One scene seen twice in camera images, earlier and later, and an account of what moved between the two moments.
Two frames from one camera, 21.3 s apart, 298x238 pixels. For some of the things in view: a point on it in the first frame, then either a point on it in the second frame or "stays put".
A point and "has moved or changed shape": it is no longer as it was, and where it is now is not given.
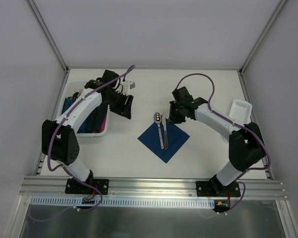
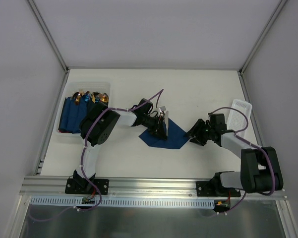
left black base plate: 74,187 stays put
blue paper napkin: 175,137 has moved or changed shape
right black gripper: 178,110 to 201,132
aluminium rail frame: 164,188 stays put
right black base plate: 217,189 stays put
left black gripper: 121,101 to 157,126
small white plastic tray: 240,111 stays put
